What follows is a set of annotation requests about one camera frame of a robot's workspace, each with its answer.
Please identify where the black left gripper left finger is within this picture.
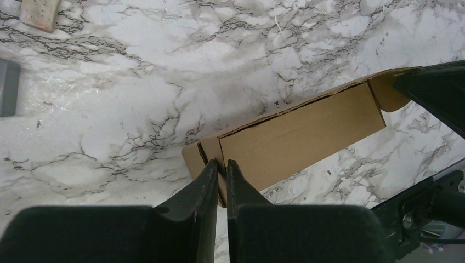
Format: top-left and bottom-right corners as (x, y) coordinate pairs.
(1, 160), (218, 262)

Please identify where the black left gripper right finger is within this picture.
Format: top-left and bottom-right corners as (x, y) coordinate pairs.
(226, 160), (395, 262)

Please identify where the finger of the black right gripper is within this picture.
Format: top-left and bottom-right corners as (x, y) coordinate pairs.
(394, 60), (464, 138)

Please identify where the brown cardboard box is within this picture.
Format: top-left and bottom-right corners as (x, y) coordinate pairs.
(182, 67), (414, 190)

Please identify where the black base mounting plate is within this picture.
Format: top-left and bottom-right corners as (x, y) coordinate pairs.
(371, 170), (464, 260)

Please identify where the pink grey whiteboard eraser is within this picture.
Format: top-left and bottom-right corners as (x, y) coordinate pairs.
(1, 59), (20, 117)

